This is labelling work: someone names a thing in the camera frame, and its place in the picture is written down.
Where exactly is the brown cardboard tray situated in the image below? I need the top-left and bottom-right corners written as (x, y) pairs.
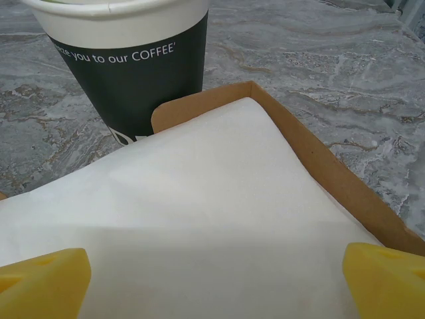
top-left (0, 80), bottom-right (425, 259)

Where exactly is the black white paper cup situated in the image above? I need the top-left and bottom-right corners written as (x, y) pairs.
top-left (28, 0), bottom-right (209, 149)

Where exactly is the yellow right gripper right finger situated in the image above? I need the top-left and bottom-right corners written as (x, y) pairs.
top-left (343, 242), bottom-right (425, 319)

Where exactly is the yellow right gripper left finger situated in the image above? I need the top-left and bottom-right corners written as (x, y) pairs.
top-left (0, 247), bottom-right (92, 319)

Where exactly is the white paper sheet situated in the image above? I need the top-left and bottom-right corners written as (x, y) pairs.
top-left (0, 95), bottom-right (386, 319)

